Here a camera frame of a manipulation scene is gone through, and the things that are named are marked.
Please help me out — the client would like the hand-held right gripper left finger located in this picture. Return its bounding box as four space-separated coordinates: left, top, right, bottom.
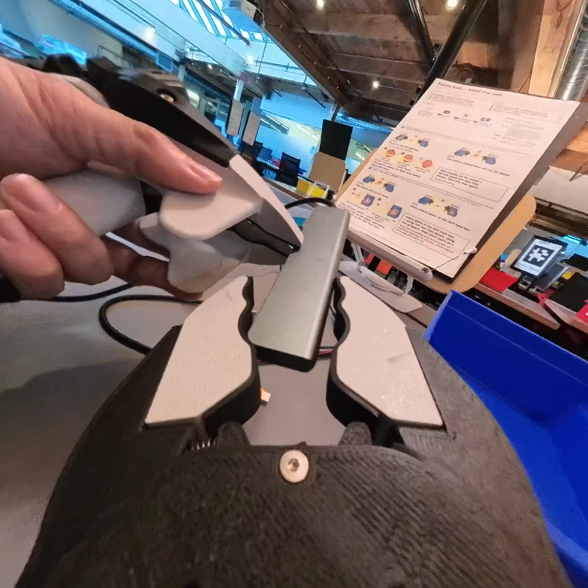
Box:
144 275 262 430

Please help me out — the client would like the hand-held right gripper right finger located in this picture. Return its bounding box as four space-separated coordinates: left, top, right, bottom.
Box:
326 276 445 431

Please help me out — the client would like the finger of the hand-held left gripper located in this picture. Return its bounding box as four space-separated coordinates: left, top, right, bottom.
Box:
139 215 254 297
158 154 305 256

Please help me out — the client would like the dark grey usb hub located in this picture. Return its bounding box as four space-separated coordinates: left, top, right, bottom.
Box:
247 204 352 373

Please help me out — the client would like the black cable with gold plugs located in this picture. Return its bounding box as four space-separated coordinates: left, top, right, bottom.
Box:
99 293 203 355

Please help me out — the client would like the person's left hand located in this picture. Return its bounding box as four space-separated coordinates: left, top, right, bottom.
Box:
0 57 224 301

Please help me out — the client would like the white document stand base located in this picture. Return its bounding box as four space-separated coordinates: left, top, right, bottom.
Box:
340 262 423 314

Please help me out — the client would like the yellow box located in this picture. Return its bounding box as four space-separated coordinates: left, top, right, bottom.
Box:
296 178 329 199

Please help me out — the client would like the red box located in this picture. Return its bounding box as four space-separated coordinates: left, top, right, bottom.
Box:
478 266 519 293

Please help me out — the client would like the blue plastic bin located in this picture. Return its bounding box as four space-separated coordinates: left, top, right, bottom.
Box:
425 289 588 588

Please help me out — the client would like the wooden table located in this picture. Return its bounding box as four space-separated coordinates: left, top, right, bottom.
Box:
473 282 562 330

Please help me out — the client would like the black monitor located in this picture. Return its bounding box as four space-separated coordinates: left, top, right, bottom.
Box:
319 119 353 159

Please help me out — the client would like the tan document board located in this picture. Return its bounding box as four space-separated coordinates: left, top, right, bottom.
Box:
337 78 588 295

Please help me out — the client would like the tablet showing marker tag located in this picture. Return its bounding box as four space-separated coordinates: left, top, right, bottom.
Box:
509 236 569 278

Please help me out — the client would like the printed instruction sheet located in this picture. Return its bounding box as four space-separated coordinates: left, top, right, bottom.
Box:
339 79 580 278

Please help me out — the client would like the black pole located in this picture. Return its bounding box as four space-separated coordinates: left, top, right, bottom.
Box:
413 0 488 99

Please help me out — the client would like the silver ventilation duct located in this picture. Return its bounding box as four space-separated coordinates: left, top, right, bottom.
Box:
556 0 588 102

